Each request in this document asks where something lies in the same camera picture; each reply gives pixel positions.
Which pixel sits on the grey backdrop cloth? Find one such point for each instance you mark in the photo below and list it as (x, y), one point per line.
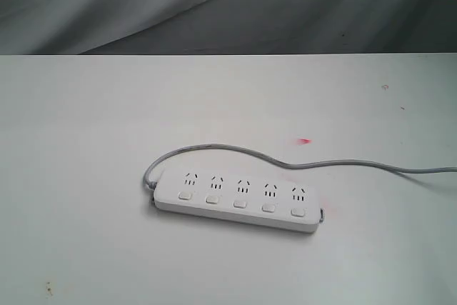
(149, 27)

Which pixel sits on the white five-outlet power strip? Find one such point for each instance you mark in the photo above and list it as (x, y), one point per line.
(270, 202)

